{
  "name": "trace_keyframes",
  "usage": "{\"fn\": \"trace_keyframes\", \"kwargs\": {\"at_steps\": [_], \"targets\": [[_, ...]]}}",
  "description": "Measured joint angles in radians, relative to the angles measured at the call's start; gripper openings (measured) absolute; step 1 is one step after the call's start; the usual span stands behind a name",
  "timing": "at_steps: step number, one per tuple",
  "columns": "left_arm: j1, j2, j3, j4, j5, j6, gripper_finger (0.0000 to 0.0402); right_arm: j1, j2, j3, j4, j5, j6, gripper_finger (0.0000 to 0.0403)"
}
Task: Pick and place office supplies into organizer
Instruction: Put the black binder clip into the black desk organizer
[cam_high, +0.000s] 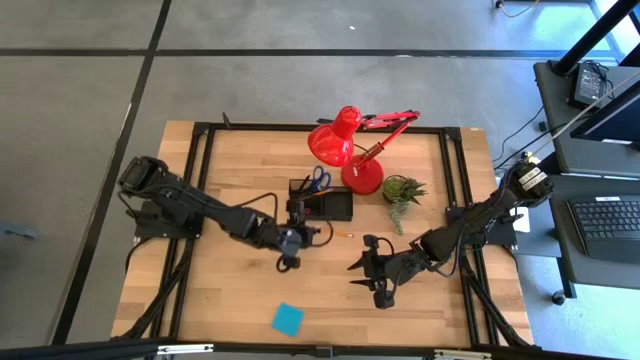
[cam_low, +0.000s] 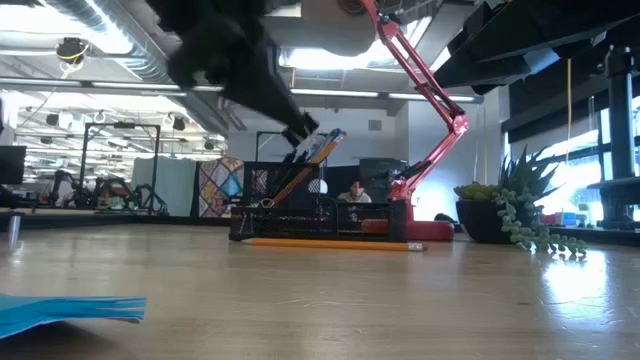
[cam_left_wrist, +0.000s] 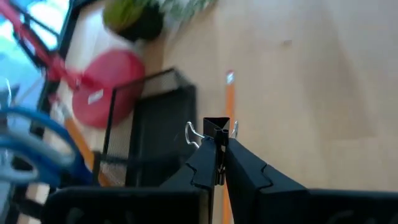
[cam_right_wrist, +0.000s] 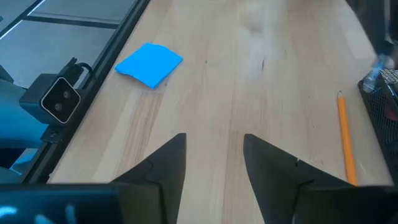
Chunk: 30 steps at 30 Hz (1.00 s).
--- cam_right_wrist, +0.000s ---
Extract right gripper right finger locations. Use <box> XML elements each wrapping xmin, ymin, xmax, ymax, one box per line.
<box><xmin>243</xmin><ymin>133</ymin><xmax>354</xmax><ymax>224</ymax></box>

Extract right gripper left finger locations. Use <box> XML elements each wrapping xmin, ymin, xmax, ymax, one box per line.
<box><xmin>111</xmin><ymin>133</ymin><xmax>187</xmax><ymax>224</ymax></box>

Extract orange pencil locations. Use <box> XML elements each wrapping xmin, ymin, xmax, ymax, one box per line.
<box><xmin>336</xmin><ymin>90</ymin><xmax>358</xmax><ymax>187</ymax></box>

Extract blue sticky note pad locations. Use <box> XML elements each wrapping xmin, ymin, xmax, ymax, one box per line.
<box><xmin>114</xmin><ymin>42</ymin><xmax>184</xmax><ymax>90</ymax></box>

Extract blue-handled scissors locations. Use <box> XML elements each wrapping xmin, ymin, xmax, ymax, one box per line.
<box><xmin>362</xmin><ymin>54</ymin><xmax>388</xmax><ymax>93</ymax></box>

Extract black mesh desk organizer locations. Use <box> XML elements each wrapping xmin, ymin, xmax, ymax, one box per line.
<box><xmin>357</xmin><ymin>68</ymin><xmax>398</xmax><ymax>187</ymax></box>

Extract table-level camera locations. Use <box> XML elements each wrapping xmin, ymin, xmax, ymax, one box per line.
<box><xmin>18</xmin><ymin>73</ymin><xmax>82</xmax><ymax>126</ymax></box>

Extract black aluminium table frame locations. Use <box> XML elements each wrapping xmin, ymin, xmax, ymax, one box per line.
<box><xmin>21</xmin><ymin>0</ymin><xmax>152</xmax><ymax>185</ymax></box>

